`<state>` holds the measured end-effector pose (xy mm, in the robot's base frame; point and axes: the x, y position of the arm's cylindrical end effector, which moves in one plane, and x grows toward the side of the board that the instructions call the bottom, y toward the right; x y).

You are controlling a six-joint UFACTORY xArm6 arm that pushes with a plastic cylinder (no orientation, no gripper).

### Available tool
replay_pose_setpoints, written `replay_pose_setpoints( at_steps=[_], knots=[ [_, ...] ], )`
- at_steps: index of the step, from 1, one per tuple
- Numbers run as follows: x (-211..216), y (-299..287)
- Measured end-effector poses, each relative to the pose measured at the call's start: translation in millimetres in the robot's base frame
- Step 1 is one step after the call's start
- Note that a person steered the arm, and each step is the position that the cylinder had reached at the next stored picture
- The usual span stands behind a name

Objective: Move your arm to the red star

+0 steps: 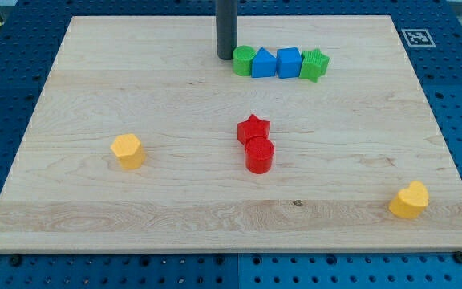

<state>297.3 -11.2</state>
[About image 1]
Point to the yellow hexagon block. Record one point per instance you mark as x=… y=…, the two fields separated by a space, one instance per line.
x=129 y=151

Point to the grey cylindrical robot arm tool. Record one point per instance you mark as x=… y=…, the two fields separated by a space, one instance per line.
x=226 y=28

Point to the yellow heart block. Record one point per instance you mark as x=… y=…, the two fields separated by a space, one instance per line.
x=410 y=202

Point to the light wooden board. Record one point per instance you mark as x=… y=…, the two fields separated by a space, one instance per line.
x=343 y=147

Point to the blue triangle block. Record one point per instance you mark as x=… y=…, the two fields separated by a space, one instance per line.
x=264 y=64

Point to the white fiducial marker tag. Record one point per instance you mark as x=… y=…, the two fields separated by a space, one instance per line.
x=418 y=37

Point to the red cylinder block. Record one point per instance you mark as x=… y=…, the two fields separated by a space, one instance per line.
x=259 y=154

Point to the red star block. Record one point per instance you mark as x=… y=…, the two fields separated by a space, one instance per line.
x=252 y=127

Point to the blue cube block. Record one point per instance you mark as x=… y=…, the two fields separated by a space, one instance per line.
x=289 y=62

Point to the green star block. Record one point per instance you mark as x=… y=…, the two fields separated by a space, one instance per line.
x=314 y=65

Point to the green cylinder block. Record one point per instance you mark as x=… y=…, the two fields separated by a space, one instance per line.
x=242 y=60

